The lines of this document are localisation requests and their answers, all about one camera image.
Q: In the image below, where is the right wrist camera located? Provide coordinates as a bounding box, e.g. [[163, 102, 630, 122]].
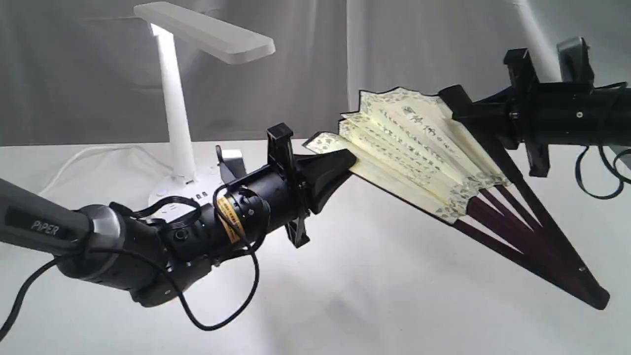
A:
[[557, 36, 595, 85]]

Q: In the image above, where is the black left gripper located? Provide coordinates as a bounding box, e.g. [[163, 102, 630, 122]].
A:
[[212, 123, 357, 248]]

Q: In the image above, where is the cream paper folding fan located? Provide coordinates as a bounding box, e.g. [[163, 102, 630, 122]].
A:
[[304, 87, 610, 310]]

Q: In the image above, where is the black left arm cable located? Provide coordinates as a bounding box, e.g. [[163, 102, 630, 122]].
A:
[[0, 175, 272, 343]]

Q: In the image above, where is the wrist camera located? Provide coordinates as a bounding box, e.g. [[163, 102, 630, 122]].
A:
[[215, 144, 246, 183], [557, 36, 595, 85]]

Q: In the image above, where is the white desk lamp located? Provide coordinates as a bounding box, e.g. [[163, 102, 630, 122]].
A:
[[134, 1, 276, 222]]

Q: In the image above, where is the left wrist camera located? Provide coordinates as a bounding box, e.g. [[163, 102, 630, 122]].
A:
[[215, 144, 246, 183]]

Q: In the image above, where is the grey backdrop curtain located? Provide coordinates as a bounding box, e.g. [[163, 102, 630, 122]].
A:
[[0, 0, 631, 146]]

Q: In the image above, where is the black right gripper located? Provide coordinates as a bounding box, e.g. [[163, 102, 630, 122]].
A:
[[451, 48, 631, 178]]

